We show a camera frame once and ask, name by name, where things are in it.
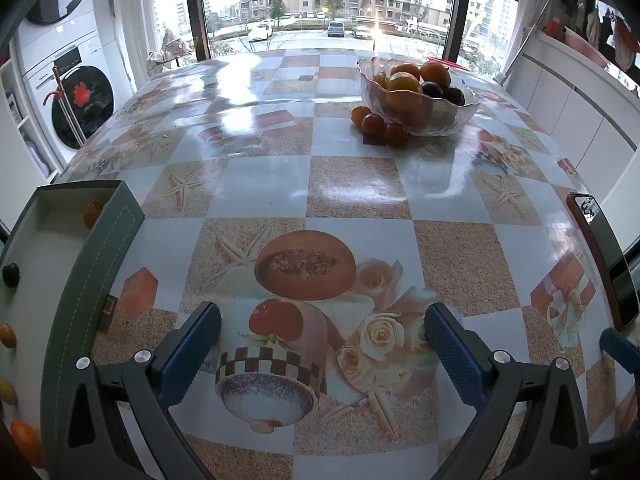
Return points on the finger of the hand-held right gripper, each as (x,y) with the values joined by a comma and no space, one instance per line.
(622,350)

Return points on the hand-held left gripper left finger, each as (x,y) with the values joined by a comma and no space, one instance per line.
(192,350)

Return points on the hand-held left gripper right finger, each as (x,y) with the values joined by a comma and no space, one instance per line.
(452,355)

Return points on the green cardboard box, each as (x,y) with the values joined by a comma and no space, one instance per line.
(100,260)

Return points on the black smartphone red case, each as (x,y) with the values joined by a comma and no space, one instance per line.
(607,250)

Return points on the small orange cherry tomato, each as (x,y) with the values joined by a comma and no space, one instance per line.
(92,214)

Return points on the printed checkered tablecloth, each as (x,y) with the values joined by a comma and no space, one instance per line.
(350,185)

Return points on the glass fruit bowl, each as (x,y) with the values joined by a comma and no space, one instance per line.
(440,120)

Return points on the white cabinet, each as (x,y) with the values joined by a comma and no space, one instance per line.
(575,110)

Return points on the dark plum in bowl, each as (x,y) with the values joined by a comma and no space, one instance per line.
(432,89)
(454,96)

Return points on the white washing machine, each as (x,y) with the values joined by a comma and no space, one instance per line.
(85,110)

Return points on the orange in bowl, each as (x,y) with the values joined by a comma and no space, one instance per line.
(406,68)
(436,72)
(402,92)

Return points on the yellow fruit in bowl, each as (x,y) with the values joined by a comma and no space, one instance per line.
(381,81)

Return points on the red plastic tray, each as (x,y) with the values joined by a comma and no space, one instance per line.
(447,63)

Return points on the white storage shelf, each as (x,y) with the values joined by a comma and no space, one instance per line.
(20,110)

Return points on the clear plastic bag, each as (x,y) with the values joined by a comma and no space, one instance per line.
(170,47)

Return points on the pink plastic basin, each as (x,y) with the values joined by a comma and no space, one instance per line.
(582,45)

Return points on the white parked car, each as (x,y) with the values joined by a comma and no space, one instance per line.
(364,32)
(260,32)

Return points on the hanging dark clothes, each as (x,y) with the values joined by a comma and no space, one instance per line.
(600,25)

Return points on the red bottle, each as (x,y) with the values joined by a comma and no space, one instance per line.
(552,27)

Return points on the dark parked car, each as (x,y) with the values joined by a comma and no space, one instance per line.
(336,28)

